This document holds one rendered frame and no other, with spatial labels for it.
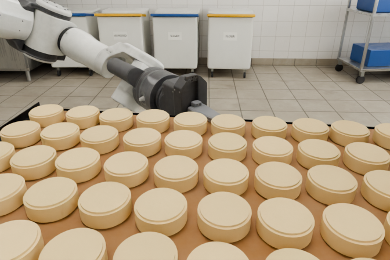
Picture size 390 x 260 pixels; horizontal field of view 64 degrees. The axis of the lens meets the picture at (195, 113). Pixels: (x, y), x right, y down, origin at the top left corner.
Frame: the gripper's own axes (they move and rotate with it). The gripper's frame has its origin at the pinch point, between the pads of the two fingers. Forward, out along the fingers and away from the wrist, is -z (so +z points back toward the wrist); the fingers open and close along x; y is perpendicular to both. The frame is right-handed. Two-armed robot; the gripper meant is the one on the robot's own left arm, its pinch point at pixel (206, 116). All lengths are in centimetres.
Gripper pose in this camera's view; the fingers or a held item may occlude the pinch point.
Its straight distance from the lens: 51.5
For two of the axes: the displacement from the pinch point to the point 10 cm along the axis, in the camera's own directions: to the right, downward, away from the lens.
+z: -6.1, -3.3, 7.2
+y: 7.9, -2.6, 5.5
